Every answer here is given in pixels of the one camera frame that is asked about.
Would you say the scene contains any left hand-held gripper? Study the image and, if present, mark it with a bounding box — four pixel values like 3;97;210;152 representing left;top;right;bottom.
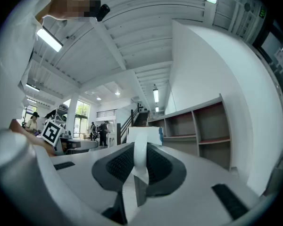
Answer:
41;119;100;155

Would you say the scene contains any grey wooden desk with shelves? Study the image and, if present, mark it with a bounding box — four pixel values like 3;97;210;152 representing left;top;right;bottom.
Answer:
148;93;232;171

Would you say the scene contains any person's white shirt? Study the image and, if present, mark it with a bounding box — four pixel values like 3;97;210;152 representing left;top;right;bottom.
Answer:
0;0;62;136

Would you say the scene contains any person's head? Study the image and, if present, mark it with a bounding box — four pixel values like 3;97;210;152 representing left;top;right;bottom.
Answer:
35;0;102;21

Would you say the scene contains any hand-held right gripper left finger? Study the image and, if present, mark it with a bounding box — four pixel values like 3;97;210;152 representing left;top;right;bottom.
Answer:
92;142;135;193

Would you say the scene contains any dark wooden staircase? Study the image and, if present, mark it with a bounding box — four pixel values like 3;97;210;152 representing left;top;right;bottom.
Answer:
117;106;150;145

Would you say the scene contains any white ceramic mug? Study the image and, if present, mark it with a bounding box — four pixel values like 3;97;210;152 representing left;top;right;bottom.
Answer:
126;126;165;208

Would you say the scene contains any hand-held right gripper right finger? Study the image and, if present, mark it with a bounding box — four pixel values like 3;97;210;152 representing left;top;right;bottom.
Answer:
146;143;187;197

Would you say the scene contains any black metal railing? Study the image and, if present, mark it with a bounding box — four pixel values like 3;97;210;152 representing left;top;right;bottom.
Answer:
96;109;118;118

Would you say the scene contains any black head-worn camera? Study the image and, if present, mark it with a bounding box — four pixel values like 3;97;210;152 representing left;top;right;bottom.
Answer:
96;4;111;22

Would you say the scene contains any person's left forearm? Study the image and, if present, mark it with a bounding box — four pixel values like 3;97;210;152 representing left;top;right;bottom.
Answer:
8;118;56;157

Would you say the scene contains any glass window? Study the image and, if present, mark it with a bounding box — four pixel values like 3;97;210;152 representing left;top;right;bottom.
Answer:
75;100;91;140

